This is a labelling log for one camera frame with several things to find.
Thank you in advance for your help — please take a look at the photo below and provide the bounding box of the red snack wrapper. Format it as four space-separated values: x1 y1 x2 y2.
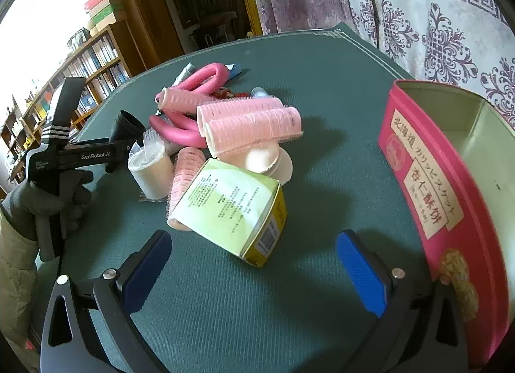
212 88 247 101

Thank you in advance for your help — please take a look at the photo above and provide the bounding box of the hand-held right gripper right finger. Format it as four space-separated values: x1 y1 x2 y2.
336 230 469 373

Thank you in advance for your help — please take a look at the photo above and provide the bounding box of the green and white box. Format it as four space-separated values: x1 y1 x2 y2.
90 9 128 30
89 0 125 20

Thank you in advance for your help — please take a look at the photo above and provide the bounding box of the green and yellow carton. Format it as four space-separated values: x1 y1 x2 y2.
174 158 289 268

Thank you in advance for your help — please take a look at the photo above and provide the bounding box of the white purple patterned curtain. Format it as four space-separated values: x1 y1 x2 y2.
245 0 515 128

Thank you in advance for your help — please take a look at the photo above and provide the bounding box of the framed picture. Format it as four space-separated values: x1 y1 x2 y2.
68 27 91 52

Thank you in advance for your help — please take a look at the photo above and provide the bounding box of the wooden bookshelf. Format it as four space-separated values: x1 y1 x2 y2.
0 21 133 192

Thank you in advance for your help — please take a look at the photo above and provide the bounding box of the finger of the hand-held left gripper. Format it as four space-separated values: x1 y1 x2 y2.
74 137 135 174

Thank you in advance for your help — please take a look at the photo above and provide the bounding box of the pink tin box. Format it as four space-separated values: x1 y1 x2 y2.
377 79 515 369

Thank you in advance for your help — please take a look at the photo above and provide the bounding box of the grey white tube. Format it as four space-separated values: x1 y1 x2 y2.
172 63 197 87

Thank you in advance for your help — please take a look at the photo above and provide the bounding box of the beige round lid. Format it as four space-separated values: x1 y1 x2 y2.
245 143 294 186

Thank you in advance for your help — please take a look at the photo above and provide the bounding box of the person's left hand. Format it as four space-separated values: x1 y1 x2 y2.
0 171 94 253

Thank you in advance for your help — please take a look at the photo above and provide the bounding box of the green desktop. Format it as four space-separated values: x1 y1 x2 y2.
32 21 483 373

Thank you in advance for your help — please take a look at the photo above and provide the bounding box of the pink bendy foam rod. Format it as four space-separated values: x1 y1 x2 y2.
148 61 235 149

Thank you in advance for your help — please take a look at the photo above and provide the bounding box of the black nozzle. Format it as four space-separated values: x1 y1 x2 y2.
105 110 147 174

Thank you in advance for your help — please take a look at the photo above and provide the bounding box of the wooden door frame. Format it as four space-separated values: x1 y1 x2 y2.
105 0 186 76

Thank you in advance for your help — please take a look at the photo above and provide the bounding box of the white roll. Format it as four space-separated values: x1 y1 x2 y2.
127 140 175 201

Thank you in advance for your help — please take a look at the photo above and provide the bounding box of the blue and white box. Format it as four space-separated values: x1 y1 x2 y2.
223 61 243 81

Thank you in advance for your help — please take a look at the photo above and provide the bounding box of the light blue lip balm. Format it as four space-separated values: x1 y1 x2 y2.
250 87 279 101

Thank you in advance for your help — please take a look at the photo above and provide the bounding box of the person's left forearm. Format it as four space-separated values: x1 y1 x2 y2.
0 208 41 353

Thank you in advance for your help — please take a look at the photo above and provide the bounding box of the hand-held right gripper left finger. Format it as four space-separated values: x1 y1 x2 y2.
40 230 173 373

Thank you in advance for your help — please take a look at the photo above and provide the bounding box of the white sachet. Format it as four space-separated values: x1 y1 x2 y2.
142 127 180 156

